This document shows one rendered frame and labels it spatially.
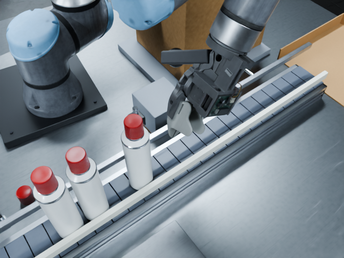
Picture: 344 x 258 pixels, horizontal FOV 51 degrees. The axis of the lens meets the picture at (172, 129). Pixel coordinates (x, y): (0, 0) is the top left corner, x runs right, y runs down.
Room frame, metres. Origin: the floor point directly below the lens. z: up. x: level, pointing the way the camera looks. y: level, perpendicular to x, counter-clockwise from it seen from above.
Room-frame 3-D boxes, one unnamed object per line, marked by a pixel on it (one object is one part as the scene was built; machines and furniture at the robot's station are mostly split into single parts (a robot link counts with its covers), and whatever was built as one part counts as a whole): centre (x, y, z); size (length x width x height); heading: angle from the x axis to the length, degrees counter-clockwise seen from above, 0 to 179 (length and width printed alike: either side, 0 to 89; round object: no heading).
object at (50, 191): (0.28, 0.20, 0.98); 0.05 x 0.05 x 0.20
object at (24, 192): (0.37, 0.32, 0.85); 0.03 x 0.03 x 0.03
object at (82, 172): (0.31, 0.15, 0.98); 0.05 x 0.05 x 0.20
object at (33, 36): (0.66, 0.31, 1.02); 0.13 x 0.12 x 0.14; 143
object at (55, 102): (0.66, 0.31, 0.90); 0.15 x 0.15 x 0.10
